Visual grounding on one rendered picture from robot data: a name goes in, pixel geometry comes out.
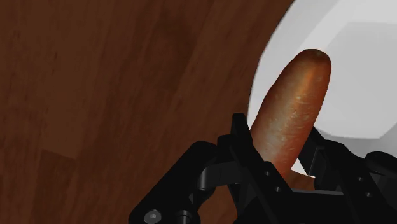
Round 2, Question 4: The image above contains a white bowl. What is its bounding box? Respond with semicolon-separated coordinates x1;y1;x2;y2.
247;0;397;178

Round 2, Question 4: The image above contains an orange carrot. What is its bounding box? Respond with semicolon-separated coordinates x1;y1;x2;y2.
249;48;332;191

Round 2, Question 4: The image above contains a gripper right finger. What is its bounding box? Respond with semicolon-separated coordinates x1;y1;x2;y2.
297;126;397;224

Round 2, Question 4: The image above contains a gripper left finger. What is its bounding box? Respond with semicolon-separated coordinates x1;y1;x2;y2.
128;113;294;224

